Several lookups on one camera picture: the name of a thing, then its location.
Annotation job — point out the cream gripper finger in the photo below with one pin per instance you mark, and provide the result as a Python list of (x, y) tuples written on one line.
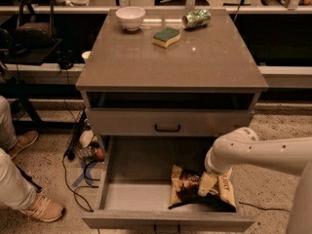
[(207, 185)]

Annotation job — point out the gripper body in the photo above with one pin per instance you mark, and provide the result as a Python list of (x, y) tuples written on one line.
[(216, 168)]

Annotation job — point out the brown chip bag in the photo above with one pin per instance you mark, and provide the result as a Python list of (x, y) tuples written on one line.
[(184, 191)]

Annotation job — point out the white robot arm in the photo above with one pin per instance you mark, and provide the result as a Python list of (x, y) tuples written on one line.
[(291, 156)]

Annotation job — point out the open grey middle drawer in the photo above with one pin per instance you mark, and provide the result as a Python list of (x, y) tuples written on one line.
[(135, 188)]

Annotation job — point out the grey drawer cabinet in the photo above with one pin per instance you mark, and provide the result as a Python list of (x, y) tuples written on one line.
[(206, 69)]

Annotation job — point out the closed grey top drawer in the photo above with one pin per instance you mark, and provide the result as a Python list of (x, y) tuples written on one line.
[(167, 122)]

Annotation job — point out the black bag on shelf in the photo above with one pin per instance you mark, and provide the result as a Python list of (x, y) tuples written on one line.
[(35, 34)]

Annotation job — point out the clutter items beside cabinet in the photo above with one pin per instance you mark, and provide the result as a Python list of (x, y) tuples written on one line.
[(88, 147)]

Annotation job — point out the green yellow sponge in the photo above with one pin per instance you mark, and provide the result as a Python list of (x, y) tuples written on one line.
[(166, 37)]

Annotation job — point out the crushed green can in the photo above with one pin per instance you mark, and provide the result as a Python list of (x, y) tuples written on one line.
[(195, 19)]

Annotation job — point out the white bowl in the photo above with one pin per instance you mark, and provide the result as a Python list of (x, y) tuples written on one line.
[(130, 18)]

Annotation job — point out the tan shoe near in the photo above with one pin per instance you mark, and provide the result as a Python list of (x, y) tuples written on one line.
[(44, 209)]

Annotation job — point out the tan shoe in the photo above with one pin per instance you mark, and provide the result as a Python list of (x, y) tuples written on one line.
[(22, 142), (44, 209)]

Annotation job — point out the white paper cup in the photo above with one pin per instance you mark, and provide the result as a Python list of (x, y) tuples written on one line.
[(86, 55)]

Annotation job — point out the black headphones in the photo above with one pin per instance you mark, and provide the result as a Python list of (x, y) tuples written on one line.
[(65, 59)]

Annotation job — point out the tan shoe far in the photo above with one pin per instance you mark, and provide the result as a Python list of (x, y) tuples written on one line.
[(22, 142)]

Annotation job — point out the person leg light trousers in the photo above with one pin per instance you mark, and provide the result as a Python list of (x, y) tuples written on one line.
[(15, 191)]

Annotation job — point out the person far leg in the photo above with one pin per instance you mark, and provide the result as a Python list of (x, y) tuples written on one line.
[(6, 126)]

